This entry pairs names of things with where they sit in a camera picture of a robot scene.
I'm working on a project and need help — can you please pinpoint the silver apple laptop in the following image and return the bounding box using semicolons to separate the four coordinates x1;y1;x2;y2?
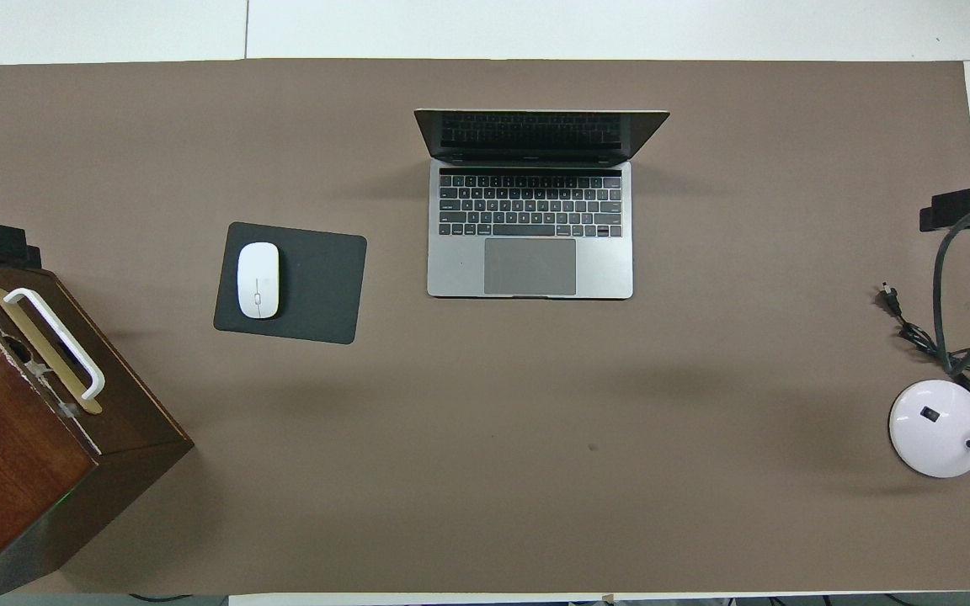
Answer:
413;109;671;300

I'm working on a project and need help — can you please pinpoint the dark brown wooden box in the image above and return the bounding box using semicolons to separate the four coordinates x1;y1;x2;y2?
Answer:
0;252;195;603

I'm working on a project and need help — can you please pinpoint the white desk lamp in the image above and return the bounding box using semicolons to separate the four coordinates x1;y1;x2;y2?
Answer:
888;327;970;479

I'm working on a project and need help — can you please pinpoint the white computer mouse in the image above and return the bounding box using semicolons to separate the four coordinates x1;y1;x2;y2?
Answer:
237;242;280;320

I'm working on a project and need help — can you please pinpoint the black mouse pad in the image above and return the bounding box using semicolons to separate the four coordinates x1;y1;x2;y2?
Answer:
213;221;368;345

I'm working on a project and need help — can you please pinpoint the brown table mat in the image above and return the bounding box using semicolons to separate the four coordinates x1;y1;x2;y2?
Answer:
0;59;970;594

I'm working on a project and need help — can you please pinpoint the white box handle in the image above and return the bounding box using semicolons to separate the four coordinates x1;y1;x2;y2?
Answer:
3;288;106;401

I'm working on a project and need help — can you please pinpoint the black lamp power cable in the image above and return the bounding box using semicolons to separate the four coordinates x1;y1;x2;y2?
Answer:
881;284;970;398

